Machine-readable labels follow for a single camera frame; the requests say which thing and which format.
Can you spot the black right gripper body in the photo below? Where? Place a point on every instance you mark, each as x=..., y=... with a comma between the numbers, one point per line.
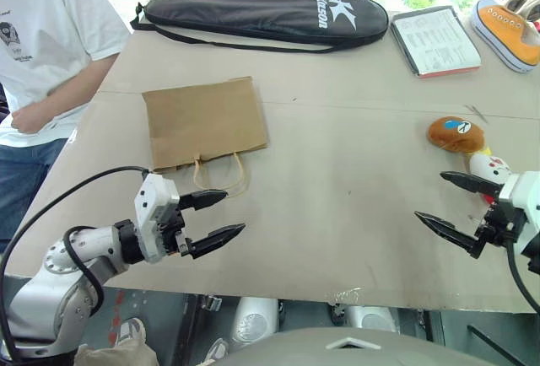
x=500, y=227

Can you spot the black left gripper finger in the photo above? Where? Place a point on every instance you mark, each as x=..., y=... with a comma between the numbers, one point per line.
x=215, y=239
x=204, y=199

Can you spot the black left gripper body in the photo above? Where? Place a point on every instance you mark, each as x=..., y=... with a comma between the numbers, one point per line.
x=172, y=231

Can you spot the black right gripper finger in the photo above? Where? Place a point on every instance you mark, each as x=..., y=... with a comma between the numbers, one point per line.
x=451, y=233
x=472, y=182

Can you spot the person's bare forearm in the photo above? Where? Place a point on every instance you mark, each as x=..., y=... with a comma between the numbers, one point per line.
x=71, y=92

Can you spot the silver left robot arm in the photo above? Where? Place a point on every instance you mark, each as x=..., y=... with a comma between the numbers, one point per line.
x=63, y=281

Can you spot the black racket bag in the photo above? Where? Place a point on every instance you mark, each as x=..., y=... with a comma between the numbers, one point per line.
x=261, y=16

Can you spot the person's bare hand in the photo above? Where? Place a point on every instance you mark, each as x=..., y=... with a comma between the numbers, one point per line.
x=26, y=119

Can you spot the white plush toy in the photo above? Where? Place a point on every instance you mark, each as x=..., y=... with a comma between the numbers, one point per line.
x=489, y=165

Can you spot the brown plush toy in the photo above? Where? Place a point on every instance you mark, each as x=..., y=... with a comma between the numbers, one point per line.
x=453, y=132

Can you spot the white rounded robot leg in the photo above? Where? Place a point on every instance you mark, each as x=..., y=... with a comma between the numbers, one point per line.
x=253, y=319
x=373, y=319

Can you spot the grey and white sneaker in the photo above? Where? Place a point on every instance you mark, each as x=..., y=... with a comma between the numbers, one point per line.
x=217, y=349

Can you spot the clear tape patch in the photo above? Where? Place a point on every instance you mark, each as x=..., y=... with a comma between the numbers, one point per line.
x=345, y=296

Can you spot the tan fabric bundle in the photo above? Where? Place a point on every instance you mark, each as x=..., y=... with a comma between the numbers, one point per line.
x=114, y=353

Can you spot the white printed notebook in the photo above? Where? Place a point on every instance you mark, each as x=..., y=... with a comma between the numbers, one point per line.
x=439, y=41

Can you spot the orange canvas sneaker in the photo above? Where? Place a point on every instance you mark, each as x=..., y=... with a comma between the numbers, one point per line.
x=506, y=33

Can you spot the grey robot torso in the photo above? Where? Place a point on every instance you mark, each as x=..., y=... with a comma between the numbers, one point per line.
x=337, y=349

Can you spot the beige shoe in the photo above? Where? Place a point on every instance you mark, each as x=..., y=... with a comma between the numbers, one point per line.
x=521, y=5

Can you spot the person in white T-shirt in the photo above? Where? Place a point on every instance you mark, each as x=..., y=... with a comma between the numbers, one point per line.
x=42, y=24

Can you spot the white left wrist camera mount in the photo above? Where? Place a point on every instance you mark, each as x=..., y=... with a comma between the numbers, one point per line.
x=154, y=206

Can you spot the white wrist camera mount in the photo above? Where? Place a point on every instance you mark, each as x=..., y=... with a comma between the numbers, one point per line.
x=154, y=206
x=527, y=197

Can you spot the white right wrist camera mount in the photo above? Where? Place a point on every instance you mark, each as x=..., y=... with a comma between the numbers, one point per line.
x=527, y=197

